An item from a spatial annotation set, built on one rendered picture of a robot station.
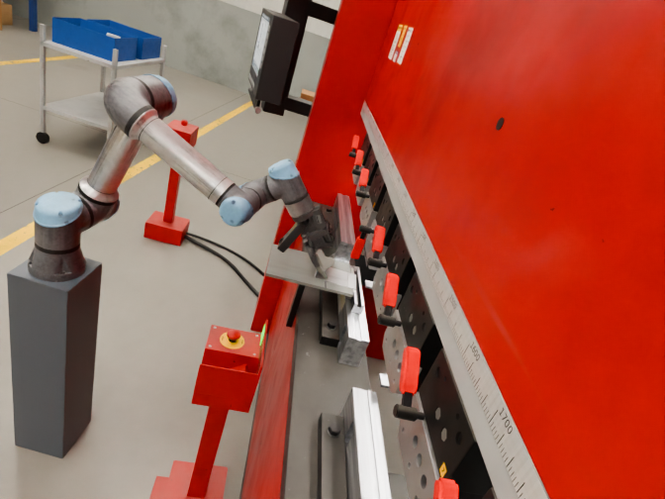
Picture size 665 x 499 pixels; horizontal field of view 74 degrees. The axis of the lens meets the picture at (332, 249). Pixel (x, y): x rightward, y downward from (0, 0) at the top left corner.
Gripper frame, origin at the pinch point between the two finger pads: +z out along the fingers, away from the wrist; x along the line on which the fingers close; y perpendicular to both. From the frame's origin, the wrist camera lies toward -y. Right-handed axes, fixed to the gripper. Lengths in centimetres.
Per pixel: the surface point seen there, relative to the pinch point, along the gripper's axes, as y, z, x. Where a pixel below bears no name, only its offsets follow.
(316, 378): -5.3, 12.9, -31.4
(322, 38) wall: -30, -61, 703
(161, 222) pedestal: -135, 2, 154
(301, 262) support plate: -6.0, -4.1, 2.0
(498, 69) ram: 51, -45, -44
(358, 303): 8.0, 9.0, -9.6
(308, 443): -5, 13, -51
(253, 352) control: -24.7, 8.9, -18.0
